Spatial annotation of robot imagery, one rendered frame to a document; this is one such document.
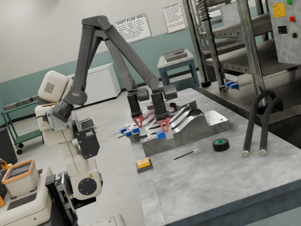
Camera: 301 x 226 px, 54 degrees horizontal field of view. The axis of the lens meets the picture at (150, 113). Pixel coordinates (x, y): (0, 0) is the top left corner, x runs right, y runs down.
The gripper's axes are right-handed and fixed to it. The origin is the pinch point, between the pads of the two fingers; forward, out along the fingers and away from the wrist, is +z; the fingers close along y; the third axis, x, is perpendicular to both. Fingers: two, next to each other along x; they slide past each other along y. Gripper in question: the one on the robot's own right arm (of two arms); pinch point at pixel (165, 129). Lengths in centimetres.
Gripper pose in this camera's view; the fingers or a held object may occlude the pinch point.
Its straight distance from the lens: 151.0
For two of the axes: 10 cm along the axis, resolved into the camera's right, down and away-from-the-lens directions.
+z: 2.5, 9.4, 2.5
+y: -1.2, -2.2, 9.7
